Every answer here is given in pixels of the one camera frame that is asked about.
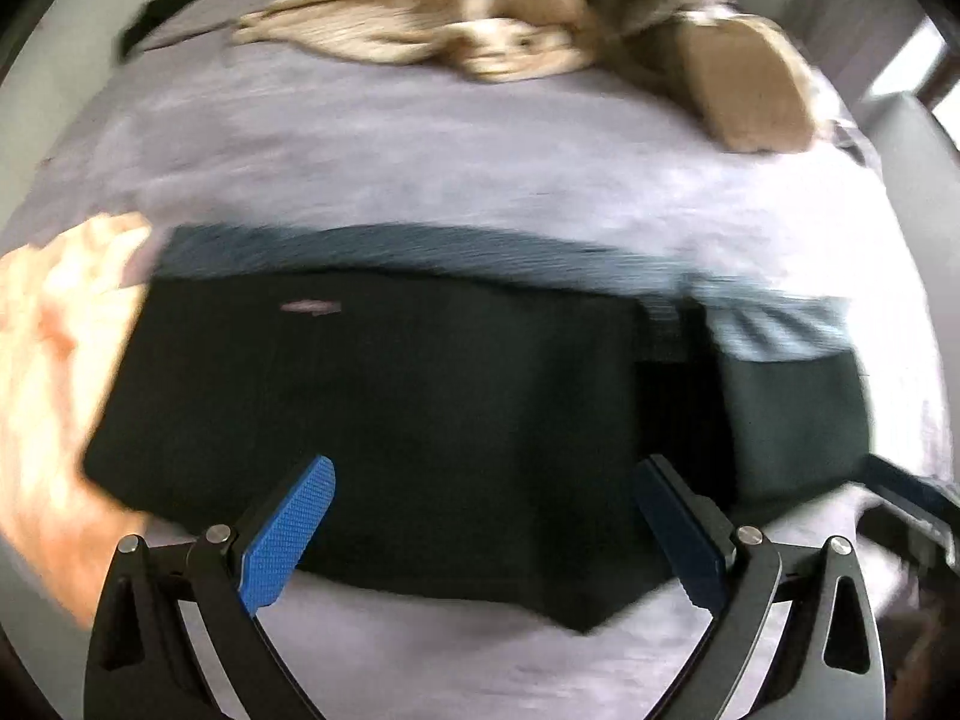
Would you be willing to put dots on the window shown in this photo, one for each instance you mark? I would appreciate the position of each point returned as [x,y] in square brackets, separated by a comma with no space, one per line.
[907,67]

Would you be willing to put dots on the grey panel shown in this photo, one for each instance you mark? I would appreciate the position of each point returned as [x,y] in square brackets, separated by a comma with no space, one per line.
[922,187]

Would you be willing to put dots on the peach garment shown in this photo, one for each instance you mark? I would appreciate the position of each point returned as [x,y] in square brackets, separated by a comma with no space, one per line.
[52,360]

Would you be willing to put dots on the black pants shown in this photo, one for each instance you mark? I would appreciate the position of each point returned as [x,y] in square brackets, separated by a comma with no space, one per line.
[375,427]

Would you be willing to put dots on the blue floral cloth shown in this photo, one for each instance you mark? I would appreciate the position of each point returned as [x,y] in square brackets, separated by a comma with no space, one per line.
[450,247]

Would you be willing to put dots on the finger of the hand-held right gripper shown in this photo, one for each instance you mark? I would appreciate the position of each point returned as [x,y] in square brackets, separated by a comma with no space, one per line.
[900,540]
[911,491]

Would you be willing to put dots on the beige striped garment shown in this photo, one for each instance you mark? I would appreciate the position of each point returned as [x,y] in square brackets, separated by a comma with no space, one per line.
[375,30]

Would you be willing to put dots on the lavender embossed bed cover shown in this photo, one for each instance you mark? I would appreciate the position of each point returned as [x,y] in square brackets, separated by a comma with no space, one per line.
[450,157]

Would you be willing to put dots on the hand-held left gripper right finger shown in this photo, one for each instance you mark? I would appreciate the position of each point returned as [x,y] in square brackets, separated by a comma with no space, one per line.
[675,540]

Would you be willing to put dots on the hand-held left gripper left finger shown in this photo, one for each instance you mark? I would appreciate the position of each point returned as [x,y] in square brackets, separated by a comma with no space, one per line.
[289,532]

